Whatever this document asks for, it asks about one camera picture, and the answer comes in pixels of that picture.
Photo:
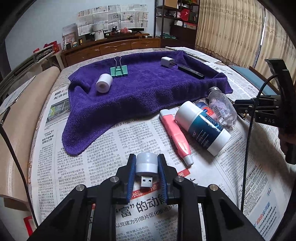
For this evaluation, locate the folded newspaper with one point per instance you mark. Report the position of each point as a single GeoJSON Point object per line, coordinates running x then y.
{"type": "Point", "coordinates": [196, 54]}

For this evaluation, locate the folded grey table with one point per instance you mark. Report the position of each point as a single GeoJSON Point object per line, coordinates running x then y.
{"type": "Point", "coordinates": [37, 58]}

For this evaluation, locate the purple towel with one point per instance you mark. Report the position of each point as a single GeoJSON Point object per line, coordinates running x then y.
{"type": "Point", "coordinates": [148, 88]}

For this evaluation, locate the small white pill bottle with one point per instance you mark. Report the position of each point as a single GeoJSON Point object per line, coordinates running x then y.
{"type": "Point", "coordinates": [104, 83]}

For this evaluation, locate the white power adapter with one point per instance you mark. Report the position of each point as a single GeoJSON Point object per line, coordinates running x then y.
{"type": "Point", "coordinates": [168, 62]}

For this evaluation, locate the blue cushioned chair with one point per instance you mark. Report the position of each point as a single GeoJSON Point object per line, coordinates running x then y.
{"type": "Point", "coordinates": [254, 79]}

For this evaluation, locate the wooden TV cabinet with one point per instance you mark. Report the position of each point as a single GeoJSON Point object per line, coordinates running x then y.
{"type": "Point", "coordinates": [110, 45]}

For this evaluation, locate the paper sheet on bench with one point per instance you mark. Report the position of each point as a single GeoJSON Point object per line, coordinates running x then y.
{"type": "Point", "coordinates": [13, 97]}

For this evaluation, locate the beige wooden bench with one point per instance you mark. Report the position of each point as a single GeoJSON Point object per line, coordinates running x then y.
{"type": "Point", "coordinates": [20, 126]}

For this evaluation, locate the clear candy bottle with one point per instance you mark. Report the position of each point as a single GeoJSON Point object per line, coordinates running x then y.
{"type": "Point", "coordinates": [222, 107]}

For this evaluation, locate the white USB night light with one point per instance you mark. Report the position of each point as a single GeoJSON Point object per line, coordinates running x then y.
{"type": "Point", "coordinates": [146, 168]}

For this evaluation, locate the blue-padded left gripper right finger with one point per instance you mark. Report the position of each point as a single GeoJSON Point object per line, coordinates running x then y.
{"type": "Point", "coordinates": [162, 171]}

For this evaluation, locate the dark wooden shelf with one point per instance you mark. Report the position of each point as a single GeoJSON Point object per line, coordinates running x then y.
{"type": "Point", "coordinates": [176, 23]}

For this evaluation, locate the beige curtain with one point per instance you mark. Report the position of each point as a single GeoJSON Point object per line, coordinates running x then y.
{"type": "Point", "coordinates": [243, 33]}

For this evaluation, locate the white blue balm tube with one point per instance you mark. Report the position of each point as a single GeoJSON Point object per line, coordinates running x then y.
{"type": "Point", "coordinates": [202, 128]}

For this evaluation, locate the newspapers covering TV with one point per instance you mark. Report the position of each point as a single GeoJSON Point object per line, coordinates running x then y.
{"type": "Point", "coordinates": [104, 18]}

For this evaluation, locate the spread newspaper on table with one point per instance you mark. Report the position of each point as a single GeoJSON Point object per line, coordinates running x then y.
{"type": "Point", "coordinates": [55, 173]}

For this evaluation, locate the pink vaseline jar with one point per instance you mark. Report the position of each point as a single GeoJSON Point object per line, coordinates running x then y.
{"type": "Point", "coordinates": [206, 109]}

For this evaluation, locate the person's right hand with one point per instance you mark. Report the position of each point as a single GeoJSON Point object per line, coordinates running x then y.
{"type": "Point", "coordinates": [287, 143]}

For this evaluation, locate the green binder clip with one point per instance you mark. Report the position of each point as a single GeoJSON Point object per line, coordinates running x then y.
{"type": "Point", "coordinates": [118, 70]}

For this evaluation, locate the pink correction pen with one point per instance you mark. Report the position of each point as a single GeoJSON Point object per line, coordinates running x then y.
{"type": "Point", "coordinates": [177, 136]}

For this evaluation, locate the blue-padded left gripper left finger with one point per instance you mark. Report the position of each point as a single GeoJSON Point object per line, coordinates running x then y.
{"type": "Point", "coordinates": [131, 176]}

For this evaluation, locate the black rectangular stick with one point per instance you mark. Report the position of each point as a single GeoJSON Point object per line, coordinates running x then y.
{"type": "Point", "coordinates": [191, 72]}

